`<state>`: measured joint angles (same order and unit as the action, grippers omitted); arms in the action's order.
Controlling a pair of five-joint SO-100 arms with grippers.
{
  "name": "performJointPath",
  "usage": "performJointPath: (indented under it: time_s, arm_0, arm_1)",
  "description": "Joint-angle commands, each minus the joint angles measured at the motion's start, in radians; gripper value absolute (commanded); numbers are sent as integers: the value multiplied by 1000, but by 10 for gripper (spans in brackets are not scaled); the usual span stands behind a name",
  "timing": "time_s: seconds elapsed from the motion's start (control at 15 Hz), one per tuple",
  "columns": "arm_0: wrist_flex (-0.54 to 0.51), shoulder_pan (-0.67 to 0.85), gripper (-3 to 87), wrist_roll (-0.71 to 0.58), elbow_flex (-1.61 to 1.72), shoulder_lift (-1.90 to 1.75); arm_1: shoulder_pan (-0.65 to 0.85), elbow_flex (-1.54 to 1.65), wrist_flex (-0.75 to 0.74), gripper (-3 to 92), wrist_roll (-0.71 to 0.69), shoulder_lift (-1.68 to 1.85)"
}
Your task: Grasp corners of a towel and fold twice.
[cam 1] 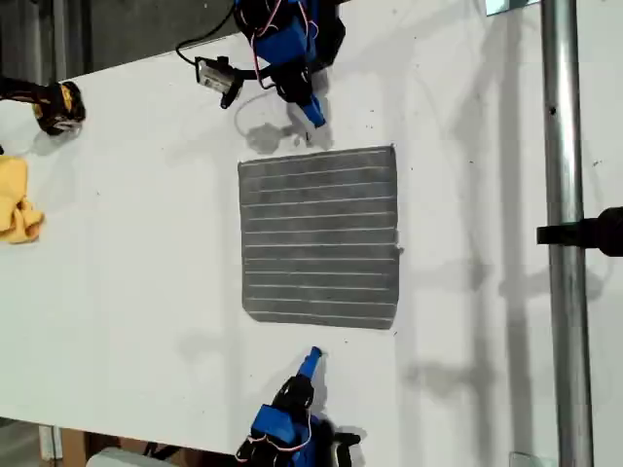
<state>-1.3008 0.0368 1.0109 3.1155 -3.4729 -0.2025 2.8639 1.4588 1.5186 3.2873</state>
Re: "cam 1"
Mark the white container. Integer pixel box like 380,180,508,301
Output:
86,446,147,467

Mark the gripper's black camera cable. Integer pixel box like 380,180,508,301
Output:
174,9,239,67

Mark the gripper's black camera box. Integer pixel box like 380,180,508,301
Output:
333,427,364,467
194,55,238,93

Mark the yellow cloth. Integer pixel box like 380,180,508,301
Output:
0,154,46,244

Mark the gripper's black camera stalk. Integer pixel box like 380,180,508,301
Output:
219,67,278,111

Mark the grey striped towel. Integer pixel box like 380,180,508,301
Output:
237,143,404,333

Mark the steel post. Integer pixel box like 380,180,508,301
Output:
539,0,595,467

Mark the black clamp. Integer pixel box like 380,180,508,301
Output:
536,206,623,259

